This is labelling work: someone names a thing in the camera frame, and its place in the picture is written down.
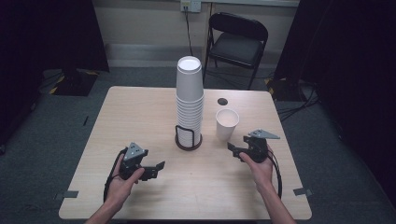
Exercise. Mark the single white paper cup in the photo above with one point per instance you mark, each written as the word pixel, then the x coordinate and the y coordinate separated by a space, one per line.
pixel 225 130

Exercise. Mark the dark curtain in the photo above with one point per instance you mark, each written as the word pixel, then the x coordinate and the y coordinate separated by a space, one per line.
pixel 46 31
pixel 348 46

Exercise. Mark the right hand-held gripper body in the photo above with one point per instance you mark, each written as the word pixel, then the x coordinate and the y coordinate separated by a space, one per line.
pixel 258 147

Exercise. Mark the grey tape strip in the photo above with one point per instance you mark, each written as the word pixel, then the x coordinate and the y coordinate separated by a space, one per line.
pixel 67 194
pixel 302 191

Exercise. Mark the stack of white paper cups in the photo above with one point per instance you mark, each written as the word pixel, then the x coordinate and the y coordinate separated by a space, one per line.
pixel 189 93

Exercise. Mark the white wall socket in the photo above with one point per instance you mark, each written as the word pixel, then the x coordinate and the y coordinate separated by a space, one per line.
pixel 190 5

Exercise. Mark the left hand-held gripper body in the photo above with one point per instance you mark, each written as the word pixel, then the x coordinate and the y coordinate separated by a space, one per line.
pixel 134 154

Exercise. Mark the black folding chair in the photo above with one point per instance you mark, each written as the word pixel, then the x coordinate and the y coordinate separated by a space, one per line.
pixel 238 46

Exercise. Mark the person's right hand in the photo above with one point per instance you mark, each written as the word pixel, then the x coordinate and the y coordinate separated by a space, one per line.
pixel 261 172

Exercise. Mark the black stand base striped tape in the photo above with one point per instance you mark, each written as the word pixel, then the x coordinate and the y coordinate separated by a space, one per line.
pixel 74 82

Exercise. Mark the small black floor object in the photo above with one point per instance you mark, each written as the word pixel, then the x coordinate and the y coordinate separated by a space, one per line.
pixel 85 120

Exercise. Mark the person's left hand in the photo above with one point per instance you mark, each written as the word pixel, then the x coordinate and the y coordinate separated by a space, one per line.
pixel 121 189

